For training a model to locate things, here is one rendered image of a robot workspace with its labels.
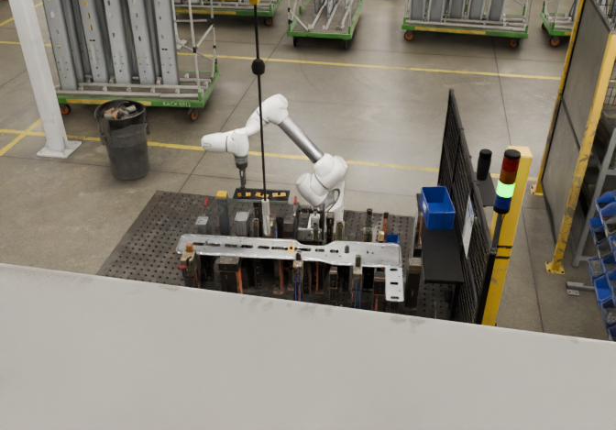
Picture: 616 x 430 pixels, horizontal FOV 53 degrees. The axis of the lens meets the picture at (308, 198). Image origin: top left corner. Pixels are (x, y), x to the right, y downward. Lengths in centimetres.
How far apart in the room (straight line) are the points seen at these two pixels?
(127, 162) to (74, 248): 116
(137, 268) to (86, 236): 170
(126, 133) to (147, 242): 203
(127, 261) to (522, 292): 303
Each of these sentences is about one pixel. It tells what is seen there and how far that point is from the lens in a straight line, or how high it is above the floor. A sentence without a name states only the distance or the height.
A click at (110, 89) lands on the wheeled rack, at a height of 28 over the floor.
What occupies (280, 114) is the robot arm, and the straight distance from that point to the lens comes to 425.
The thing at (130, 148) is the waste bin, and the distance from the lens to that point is 640.
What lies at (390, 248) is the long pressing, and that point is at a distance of 381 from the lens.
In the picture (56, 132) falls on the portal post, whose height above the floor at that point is 26.
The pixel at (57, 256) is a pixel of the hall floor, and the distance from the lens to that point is 576.
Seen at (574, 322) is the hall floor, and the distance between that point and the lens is 512.
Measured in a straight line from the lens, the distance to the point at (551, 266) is 556.
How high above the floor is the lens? 334
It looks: 34 degrees down
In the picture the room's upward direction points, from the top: straight up
